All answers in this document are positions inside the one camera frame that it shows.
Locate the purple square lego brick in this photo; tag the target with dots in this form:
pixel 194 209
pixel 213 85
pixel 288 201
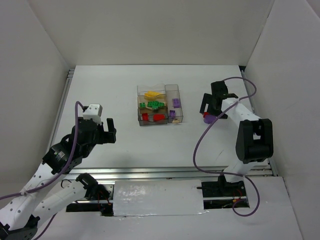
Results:
pixel 176 103

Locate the clear plastic bin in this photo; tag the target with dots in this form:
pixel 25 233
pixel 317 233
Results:
pixel 141 89

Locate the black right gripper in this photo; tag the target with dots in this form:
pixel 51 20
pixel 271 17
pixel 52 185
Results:
pixel 211 105

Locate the dark grey plastic bin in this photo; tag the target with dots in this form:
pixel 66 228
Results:
pixel 150 121

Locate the yellow curved lego piece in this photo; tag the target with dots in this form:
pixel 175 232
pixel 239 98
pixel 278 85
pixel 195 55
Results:
pixel 159 95

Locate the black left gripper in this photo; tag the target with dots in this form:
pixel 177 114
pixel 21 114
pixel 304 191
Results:
pixel 105 135

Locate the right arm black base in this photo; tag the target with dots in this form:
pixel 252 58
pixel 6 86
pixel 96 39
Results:
pixel 221 190

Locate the white tape covered panel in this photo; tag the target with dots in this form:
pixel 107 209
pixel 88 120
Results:
pixel 158 198

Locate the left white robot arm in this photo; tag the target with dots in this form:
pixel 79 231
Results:
pixel 27 211

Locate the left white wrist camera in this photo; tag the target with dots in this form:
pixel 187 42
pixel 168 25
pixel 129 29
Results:
pixel 93 112

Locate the purple arch lego brick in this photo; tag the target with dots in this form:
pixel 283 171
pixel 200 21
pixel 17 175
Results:
pixel 172 115

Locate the aluminium table frame rail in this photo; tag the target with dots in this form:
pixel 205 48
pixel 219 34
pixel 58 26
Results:
pixel 157 151

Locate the purple flower lego piece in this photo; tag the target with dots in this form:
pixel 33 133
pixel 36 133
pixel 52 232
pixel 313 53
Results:
pixel 209 119

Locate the small green lego brick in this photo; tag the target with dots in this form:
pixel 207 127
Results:
pixel 142 105

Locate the green lego plate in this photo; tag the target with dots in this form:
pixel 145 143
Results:
pixel 152 103

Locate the yellow lego plate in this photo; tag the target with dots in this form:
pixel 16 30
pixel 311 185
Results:
pixel 151 94

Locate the red arch lego brick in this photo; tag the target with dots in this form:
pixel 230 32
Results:
pixel 145 117

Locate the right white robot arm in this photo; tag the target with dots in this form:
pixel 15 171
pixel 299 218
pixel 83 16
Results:
pixel 254 141

